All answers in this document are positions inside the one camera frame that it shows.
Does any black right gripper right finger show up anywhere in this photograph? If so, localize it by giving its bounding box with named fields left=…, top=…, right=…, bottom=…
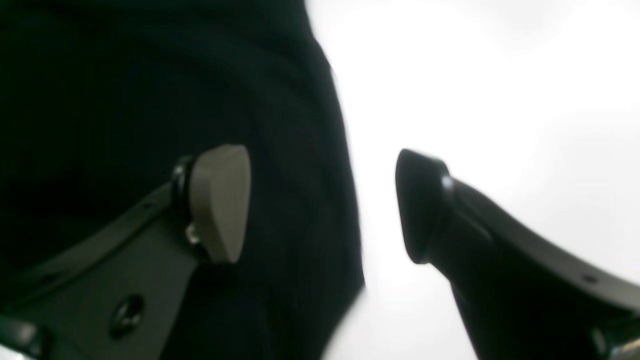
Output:
left=395, top=149, right=640, bottom=360

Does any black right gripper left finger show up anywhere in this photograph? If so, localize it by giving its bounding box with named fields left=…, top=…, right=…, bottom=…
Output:
left=1, top=145, right=252, bottom=360

